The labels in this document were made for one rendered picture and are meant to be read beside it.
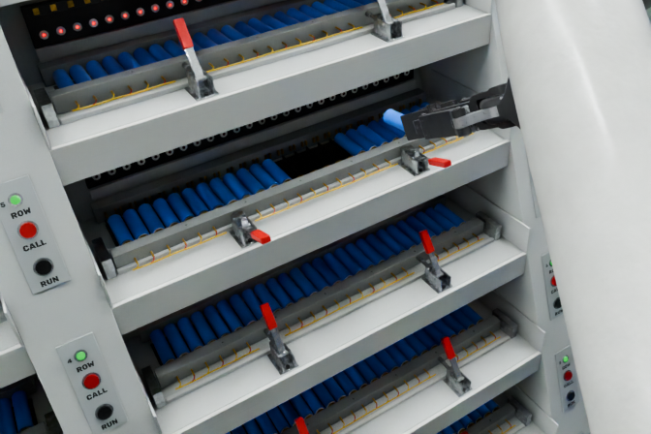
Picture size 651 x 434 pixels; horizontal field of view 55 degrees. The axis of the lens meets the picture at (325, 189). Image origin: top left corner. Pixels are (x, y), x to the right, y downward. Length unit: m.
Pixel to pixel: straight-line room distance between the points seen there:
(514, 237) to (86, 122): 0.67
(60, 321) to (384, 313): 0.44
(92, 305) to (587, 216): 0.61
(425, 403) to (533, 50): 0.85
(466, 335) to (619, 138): 0.91
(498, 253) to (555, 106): 0.81
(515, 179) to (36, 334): 0.69
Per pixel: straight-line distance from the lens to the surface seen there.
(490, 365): 1.11
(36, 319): 0.75
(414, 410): 1.04
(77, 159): 0.71
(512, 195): 1.02
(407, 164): 0.89
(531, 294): 1.09
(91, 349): 0.77
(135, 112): 0.74
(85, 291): 0.74
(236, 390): 0.86
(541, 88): 0.24
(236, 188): 0.86
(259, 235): 0.73
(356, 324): 0.92
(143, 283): 0.77
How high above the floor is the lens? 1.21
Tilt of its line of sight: 18 degrees down
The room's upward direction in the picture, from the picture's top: 14 degrees counter-clockwise
